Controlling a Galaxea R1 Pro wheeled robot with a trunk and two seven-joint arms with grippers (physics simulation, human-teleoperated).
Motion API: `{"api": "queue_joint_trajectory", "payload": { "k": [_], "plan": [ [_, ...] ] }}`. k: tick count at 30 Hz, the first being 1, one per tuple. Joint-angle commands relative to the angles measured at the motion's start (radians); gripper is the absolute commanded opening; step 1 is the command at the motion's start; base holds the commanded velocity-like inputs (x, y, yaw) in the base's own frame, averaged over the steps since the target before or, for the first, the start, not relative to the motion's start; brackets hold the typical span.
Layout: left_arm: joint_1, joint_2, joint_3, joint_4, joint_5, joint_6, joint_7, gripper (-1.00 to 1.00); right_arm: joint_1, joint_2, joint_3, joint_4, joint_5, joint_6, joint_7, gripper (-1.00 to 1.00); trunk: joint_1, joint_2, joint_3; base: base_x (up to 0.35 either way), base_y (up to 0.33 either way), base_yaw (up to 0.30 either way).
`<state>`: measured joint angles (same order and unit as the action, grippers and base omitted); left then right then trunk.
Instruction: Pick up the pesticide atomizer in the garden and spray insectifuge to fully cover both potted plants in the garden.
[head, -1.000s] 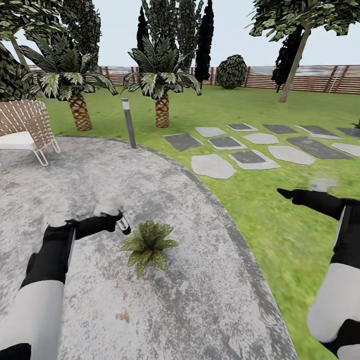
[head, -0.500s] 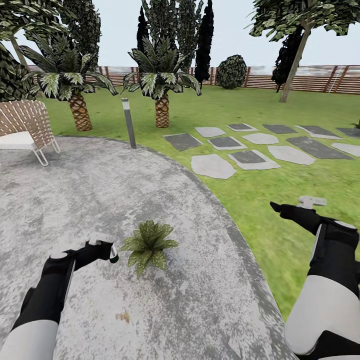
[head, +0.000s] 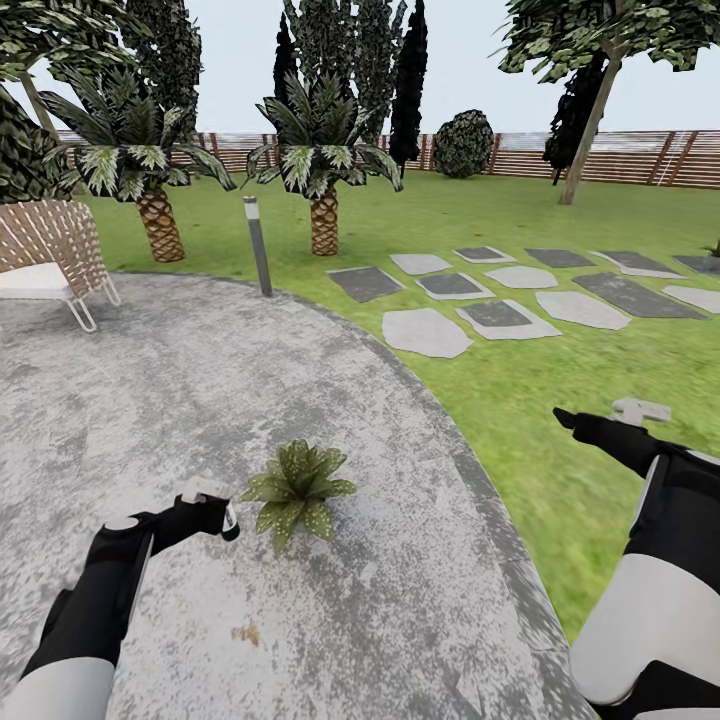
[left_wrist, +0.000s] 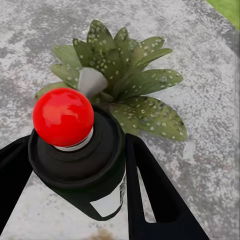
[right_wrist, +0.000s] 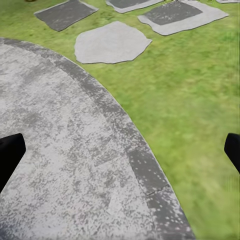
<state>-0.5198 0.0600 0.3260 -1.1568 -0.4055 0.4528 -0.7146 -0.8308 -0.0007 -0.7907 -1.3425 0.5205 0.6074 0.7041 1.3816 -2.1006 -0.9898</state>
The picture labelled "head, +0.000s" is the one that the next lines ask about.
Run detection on insectifuge atomizer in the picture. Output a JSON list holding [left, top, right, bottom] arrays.
[[221, 502, 241, 542]]

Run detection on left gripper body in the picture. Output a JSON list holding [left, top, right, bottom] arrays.
[[170, 495, 226, 542]]

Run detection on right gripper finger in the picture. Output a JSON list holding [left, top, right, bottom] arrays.
[[552, 407, 576, 429]]

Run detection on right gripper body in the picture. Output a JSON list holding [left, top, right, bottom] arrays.
[[568, 412, 649, 462]]

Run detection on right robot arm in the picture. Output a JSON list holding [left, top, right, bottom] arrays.
[[552, 397, 720, 720]]

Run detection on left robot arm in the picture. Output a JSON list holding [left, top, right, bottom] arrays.
[[0, 477, 235, 720]]

